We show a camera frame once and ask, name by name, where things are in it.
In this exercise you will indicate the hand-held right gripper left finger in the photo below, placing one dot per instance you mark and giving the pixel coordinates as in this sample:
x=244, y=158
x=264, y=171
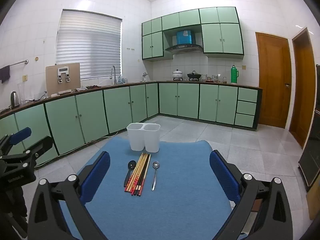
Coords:
x=96, y=177

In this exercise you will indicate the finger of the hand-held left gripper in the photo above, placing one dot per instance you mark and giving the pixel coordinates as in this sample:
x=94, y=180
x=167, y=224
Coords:
x=41, y=146
x=21, y=134

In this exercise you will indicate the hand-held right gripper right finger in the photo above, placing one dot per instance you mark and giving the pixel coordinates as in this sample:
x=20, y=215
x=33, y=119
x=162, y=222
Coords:
x=222, y=177

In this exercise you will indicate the black spoon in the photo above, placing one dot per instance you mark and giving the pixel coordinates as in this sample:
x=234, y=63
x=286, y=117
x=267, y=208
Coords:
x=132, y=165

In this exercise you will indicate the bundle of chopsticks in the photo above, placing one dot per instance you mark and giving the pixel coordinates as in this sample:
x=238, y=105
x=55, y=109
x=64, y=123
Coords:
x=138, y=172

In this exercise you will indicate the white two-compartment utensil holder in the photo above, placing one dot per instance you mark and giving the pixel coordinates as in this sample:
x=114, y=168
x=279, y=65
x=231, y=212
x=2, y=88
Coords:
x=143, y=140

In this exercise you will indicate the metal spoon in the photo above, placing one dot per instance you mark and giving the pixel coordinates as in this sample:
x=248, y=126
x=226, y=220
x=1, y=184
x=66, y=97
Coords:
x=156, y=165

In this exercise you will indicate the person's left hand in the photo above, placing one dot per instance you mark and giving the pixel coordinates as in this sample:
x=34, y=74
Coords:
x=12, y=205

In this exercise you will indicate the electric kettle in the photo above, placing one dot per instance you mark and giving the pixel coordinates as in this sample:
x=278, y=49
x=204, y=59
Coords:
x=15, y=101

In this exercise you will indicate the clear glass pitcher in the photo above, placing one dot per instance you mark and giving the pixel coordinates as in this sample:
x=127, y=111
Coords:
x=22, y=95

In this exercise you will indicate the blue mat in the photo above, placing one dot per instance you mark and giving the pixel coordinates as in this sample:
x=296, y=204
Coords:
x=180, y=192

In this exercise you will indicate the flat white box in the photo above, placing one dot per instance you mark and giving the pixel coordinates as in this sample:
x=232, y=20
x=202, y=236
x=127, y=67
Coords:
x=65, y=91

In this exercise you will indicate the brown cardboard board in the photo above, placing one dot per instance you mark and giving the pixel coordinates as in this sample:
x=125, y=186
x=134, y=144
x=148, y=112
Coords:
x=51, y=80

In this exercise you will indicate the dark towel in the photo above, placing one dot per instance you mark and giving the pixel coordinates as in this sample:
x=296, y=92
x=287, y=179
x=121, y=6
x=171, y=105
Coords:
x=4, y=73

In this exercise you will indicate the light cloth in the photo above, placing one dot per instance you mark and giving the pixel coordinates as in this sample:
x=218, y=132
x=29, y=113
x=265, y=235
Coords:
x=81, y=88

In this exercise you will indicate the metal towel bar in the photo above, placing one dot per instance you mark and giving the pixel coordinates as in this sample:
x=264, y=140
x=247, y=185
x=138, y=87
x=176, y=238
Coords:
x=20, y=63

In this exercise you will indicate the white device on board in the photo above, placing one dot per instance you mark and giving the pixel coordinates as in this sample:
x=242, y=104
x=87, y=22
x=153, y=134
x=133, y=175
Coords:
x=63, y=70

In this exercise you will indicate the dark cloth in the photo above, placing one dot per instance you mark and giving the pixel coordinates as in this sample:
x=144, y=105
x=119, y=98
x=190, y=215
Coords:
x=94, y=87

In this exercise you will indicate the green base cabinets with counter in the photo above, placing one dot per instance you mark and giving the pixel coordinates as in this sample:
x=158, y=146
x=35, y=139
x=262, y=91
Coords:
x=187, y=100

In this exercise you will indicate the cardboard box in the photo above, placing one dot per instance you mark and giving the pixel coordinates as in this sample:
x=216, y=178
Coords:
x=313, y=200

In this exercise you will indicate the plastic bottles by sink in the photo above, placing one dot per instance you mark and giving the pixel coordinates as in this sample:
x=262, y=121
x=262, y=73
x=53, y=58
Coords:
x=122, y=80

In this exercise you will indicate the green thermos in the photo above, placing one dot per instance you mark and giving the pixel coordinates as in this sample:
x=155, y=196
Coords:
x=234, y=76

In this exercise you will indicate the metal sink faucet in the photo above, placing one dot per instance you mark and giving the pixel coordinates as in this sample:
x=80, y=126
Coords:
x=114, y=75

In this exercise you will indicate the black wok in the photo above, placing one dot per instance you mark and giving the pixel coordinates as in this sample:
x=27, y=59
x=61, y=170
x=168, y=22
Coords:
x=193, y=75

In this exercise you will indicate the wooden door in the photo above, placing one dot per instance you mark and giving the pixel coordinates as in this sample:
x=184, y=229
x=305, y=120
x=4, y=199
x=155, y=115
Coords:
x=303, y=92
x=272, y=80

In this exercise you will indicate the white window blind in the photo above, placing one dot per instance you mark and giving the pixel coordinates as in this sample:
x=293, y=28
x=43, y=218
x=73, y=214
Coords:
x=87, y=45

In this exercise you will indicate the white cooking pot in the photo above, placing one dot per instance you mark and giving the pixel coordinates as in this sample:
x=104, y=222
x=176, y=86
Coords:
x=177, y=75

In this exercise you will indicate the range hood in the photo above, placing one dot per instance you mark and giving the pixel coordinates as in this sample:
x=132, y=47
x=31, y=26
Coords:
x=185, y=48

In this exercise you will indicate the yellow wall socket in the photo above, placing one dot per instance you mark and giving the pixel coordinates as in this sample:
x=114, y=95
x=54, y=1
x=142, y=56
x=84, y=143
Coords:
x=25, y=78

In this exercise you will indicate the green wall cabinets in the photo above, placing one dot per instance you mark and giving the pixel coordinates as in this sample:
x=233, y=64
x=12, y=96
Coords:
x=220, y=37

